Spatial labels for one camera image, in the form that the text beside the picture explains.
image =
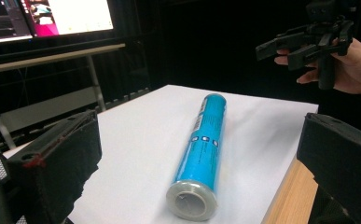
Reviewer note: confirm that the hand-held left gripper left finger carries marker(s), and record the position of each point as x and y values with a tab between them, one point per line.
57	158

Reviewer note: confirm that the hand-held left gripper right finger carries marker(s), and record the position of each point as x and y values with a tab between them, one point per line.
343	155

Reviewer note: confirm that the blue cylindrical tube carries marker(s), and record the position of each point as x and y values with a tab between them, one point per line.
204	146

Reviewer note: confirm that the white table cover sheet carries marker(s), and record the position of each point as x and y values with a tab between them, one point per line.
137	140

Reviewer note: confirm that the lit computer monitor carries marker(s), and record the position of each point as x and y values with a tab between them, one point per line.
75	15

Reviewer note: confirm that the dark-screen computer monitor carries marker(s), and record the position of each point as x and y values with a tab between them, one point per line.
1	21

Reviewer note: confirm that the metal frame stand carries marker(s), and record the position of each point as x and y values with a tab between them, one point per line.
50	57

